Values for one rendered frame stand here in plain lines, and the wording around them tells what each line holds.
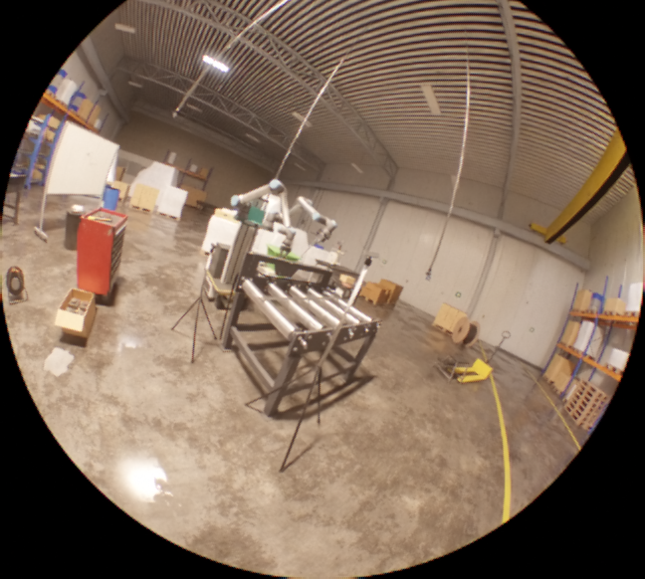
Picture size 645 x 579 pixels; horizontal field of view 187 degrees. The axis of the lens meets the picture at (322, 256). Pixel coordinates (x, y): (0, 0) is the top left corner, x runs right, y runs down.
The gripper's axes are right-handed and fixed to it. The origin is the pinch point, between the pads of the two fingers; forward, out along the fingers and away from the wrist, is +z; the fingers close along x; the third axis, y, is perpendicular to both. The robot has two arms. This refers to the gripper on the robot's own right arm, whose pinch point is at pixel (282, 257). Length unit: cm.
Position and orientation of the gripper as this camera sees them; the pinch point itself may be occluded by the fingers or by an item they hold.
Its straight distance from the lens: 222.9
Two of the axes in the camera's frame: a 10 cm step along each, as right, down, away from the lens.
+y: 6.7, 3.3, -6.6
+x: 6.4, 1.9, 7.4
